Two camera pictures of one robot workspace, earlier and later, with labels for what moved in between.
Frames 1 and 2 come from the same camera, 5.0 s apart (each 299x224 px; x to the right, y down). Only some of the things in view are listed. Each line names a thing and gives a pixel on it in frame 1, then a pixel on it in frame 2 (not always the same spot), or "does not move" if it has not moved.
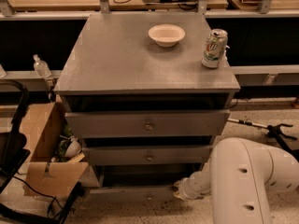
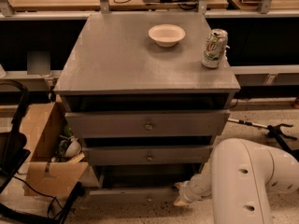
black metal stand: x=289 y=142 does not move
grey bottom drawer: x=143 y=179 does not move
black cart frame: x=13 y=152 does not move
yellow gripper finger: x=177 y=195 to x=180 y=203
